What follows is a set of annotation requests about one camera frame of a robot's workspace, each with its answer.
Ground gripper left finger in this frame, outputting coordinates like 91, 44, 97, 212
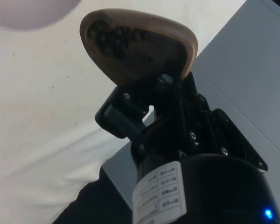
94, 74, 181, 164

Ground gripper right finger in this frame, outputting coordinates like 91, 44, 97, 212
177, 71, 269, 175

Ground coffee beans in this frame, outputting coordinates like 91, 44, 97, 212
88, 18, 152, 60

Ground white bowl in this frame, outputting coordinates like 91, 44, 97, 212
0, 0, 83, 31

